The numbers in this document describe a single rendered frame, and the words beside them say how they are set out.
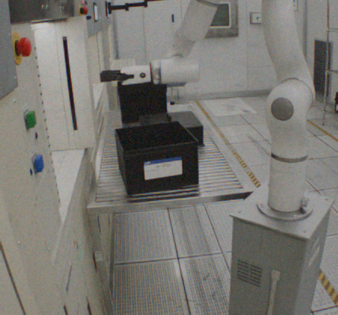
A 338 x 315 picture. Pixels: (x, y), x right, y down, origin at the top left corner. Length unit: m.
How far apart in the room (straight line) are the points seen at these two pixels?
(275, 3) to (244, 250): 0.79
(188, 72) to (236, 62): 4.60
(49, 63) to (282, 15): 0.88
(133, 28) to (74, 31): 4.11
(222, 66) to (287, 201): 4.69
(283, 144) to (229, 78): 4.75
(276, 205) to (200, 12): 0.65
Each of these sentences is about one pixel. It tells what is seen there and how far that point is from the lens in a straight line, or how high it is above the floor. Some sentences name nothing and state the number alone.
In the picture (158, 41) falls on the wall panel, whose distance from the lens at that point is 5.57.
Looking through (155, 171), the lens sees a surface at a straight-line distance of 1.33.
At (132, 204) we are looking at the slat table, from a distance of 1.31.
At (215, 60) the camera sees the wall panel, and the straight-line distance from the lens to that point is 5.74.
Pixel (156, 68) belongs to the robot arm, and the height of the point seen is 1.21.
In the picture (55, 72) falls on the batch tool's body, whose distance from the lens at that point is 1.48.
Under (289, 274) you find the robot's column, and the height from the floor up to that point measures 0.60.
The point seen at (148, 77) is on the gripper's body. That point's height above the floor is 1.18.
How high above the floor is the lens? 1.40
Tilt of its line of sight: 21 degrees down
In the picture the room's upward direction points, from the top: 3 degrees counter-clockwise
